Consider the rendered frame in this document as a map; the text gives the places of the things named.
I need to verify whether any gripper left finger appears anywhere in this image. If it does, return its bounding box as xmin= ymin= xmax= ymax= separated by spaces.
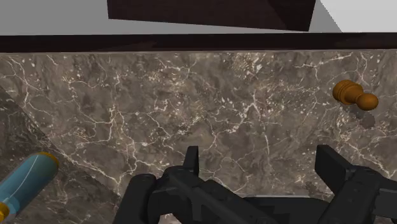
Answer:
xmin=113 ymin=145 xmax=280 ymax=224

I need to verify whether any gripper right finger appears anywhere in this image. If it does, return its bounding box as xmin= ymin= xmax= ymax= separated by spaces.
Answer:
xmin=314 ymin=144 xmax=397 ymax=224

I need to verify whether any brown wooden chess pawn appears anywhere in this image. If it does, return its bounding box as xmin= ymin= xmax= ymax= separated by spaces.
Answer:
xmin=332 ymin=80 xmax=379 ymax=111

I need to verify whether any blue cylinder with yellow caps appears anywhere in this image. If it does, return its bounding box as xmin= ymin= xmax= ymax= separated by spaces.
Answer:
xmin=0 ymin=151 xmax=60 ymax=223

